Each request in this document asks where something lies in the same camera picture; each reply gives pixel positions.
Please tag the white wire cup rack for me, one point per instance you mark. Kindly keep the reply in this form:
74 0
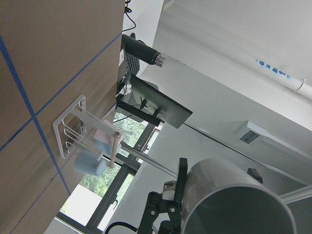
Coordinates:
75 129

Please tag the grey plastic cup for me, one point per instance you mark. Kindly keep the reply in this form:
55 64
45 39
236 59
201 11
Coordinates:
220 198

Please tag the pink plastic cup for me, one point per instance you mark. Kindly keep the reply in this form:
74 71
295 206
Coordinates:
103 136

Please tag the light blue plastic cup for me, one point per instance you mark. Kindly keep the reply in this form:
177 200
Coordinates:
88 163

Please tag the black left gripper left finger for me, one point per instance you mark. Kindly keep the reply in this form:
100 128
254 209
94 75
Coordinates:
181 179

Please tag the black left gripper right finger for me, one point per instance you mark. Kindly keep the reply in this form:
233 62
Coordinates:
255 174

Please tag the light blue cup on rack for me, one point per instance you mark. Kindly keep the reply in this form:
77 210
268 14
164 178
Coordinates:
106 148

